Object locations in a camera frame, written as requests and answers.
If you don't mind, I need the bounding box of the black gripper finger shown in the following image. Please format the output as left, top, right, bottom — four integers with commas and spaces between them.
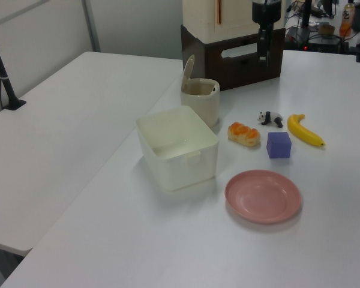
265, 26, 273, 65
256, 28, 267, 62

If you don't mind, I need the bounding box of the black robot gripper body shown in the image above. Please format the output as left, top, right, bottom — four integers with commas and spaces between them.
251, 0, 283, 30

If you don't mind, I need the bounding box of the cream round flip-lid trash can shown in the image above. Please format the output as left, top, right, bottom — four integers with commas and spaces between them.
180, 54, 221, 127

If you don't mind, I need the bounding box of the dark brown drawer cabinet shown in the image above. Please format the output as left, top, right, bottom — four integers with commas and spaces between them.
180, 24, 286, 91

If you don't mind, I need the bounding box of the black device with red light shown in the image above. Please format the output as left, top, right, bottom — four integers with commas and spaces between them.
302, 35, 342, 54

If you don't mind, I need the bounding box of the brown tape roll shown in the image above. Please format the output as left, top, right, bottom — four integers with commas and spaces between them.
317, 24, 336, 35

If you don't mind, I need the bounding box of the cream mini fridge toy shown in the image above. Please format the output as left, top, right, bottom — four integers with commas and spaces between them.
182, 0, 286, 43

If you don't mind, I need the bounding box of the black and white panda figurine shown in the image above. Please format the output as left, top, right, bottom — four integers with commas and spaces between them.
257, 110, 284, 128

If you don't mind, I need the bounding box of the orange drink bottle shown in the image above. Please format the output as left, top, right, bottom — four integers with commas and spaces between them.
338, 1, 356, 38

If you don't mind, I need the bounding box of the orange glazed toy bread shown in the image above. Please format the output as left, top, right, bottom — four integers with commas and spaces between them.
227, 121, 262, 148

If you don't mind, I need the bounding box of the yellow toy banana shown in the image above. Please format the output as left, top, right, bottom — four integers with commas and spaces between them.
287, 113, 326, 147

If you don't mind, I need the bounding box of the purple cube block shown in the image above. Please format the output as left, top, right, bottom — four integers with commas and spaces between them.
266, 131, 292, 160

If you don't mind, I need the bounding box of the white rectangular plastic storage box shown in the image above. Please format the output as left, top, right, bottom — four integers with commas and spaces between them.
136, 105, 220, 193

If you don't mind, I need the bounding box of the pink round plate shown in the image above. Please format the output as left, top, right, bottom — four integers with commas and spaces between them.
224, 169, 302, 225

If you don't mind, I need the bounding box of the black vertical stand post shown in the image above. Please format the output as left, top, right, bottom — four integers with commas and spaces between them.
299, 0, 313, 31

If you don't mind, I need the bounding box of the grey partition frame post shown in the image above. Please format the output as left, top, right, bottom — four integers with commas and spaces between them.
82, 0, 102, 53

